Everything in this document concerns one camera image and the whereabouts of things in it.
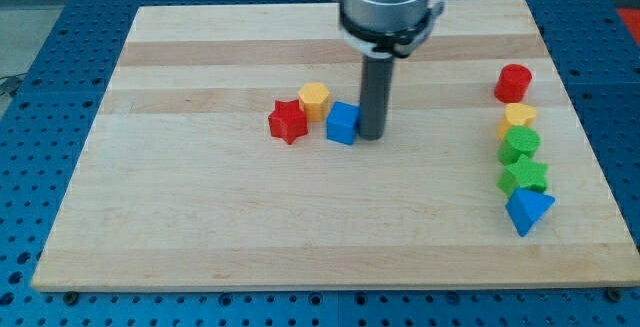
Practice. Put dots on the blue cube block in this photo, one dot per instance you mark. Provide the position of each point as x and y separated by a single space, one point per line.
342 122

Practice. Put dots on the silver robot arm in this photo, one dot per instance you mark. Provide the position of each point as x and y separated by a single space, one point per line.
383 29

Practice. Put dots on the red star block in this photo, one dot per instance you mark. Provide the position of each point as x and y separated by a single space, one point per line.
288 121

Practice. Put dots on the yellow hexagon block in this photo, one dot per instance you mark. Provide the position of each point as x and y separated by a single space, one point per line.
314 99

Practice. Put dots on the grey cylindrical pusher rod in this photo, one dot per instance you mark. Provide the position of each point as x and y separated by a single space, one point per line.
375 88

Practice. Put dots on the wooden board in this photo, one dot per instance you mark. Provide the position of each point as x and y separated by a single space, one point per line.
181 187

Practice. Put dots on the yellow heart block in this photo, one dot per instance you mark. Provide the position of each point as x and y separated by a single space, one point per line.
516 114

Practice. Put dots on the green cylinder block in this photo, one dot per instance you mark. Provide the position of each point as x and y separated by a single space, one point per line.
519 140

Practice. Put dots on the red cylinder block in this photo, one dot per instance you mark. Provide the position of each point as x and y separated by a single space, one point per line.
513 83

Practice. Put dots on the green star block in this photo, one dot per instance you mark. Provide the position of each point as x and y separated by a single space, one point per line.
524 173

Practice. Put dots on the blue triangle block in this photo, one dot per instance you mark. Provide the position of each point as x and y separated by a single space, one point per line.
526 207

